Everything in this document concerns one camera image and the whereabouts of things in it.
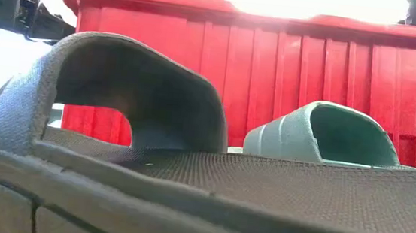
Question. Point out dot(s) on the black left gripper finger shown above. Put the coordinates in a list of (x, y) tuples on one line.
[(50, 25)]

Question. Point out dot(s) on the black slide sandal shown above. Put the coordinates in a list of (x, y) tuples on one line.
[(224, 193)]

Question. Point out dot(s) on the green slide sandal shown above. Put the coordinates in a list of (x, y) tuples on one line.
[(285, 138)]

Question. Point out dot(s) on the red plastic bin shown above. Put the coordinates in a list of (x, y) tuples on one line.
[(271, 80)]

